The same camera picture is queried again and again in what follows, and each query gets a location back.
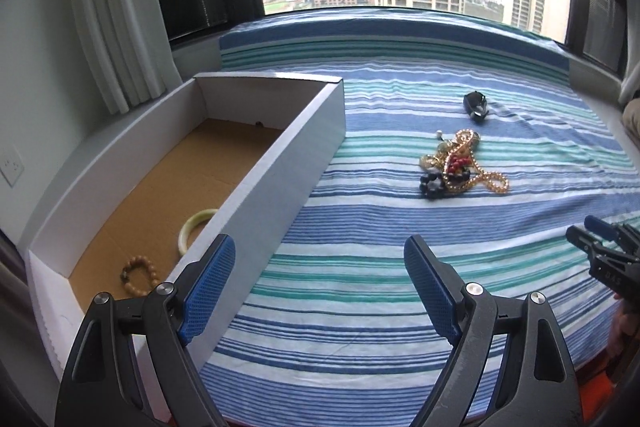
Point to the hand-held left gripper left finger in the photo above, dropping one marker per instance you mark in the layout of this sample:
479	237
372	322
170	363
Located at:
210	287

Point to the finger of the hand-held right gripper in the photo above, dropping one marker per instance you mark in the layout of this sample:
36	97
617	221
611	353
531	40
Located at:
597	224
582	238

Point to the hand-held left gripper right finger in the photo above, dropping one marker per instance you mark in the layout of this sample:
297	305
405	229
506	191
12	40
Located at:
430	287

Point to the pale green jade bangle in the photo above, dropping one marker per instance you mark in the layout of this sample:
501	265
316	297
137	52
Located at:
192	219

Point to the white cardboard box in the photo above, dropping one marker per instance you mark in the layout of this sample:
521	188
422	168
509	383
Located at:
300	147

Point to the black wrist watch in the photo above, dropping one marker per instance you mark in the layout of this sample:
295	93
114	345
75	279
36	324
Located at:
472	103

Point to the person's right hand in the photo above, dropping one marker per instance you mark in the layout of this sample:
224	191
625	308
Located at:
620	327

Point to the blue green striped blanket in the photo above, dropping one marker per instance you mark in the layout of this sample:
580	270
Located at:
350	307

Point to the tan cushion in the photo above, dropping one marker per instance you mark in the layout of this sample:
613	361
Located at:
632	119

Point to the red orange cloth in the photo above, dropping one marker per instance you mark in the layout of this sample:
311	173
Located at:
595	397

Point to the white curtain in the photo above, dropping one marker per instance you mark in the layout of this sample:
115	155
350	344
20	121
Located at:
110	7

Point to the white wall socket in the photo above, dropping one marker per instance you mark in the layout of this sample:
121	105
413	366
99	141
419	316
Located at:
11	166

